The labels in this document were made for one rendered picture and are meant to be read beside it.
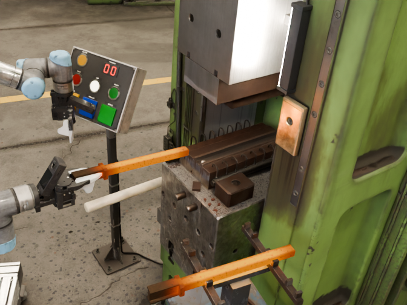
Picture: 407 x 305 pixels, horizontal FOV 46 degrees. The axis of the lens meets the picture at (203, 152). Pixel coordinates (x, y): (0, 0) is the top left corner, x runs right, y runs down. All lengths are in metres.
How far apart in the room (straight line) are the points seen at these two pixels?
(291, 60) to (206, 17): 0.31
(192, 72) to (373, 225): 0.91
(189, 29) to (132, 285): 1.49
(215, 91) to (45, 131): 2.46
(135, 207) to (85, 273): 0.59
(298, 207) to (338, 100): 0.43
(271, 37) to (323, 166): 0.43
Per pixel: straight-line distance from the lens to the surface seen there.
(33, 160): 3.56
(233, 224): 1.75
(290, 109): 1.49
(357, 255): 2.10
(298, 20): 1.38
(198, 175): 1.80
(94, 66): 2.09
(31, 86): 1.74
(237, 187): 1.70
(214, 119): 1.99
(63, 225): 3.00
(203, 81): 1.62
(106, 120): 2.02
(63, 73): 1.88
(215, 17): 1.50
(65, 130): 1.97
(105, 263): 2.74
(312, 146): 1.49
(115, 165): 1.52
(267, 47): 1.55
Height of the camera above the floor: 2.03
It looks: 34 degrees down
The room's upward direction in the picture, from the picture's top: 5 degrees clockwise
